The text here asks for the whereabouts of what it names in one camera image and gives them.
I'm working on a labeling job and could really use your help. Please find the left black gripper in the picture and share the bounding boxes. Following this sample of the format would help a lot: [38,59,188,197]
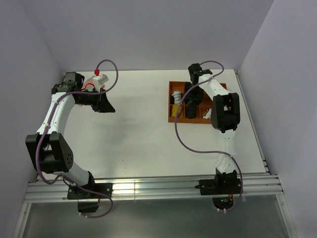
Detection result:
[76,87,115,113]

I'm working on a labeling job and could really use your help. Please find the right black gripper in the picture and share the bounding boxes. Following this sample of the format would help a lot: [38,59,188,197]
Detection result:
[183,82,204,105]

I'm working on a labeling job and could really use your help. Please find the white black striped sock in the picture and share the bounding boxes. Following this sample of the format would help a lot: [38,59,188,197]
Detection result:
[171,91,182,104]

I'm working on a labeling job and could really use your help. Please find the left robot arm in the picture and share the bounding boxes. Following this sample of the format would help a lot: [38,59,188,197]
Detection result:
[25,72,115,198]

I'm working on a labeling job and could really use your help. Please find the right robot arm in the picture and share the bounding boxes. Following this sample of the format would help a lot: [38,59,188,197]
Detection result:
[185,63,241,193]

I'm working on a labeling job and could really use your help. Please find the pink green patterned socks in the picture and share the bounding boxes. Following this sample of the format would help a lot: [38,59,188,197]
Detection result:
[81,79,105,92]

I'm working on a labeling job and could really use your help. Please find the orange compartment tray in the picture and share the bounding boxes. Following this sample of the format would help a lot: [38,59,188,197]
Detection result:
[168,81,213,124]

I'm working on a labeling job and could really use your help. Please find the white black rolled sock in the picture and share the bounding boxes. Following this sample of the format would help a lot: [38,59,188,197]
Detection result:
[202,108,212,119]

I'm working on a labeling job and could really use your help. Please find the yellow rolled sock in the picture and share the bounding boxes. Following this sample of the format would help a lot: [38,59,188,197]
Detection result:
[170,104,184,118]

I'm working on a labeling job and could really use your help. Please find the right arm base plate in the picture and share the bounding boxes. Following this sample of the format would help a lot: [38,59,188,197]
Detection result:
[195,179,242,195]

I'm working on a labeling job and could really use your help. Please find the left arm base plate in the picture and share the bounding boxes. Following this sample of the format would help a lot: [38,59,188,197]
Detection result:
[67,182,113,200]

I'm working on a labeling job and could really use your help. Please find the aluminium frame rail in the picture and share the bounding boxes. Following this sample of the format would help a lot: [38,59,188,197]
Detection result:
[23,173,283,203]

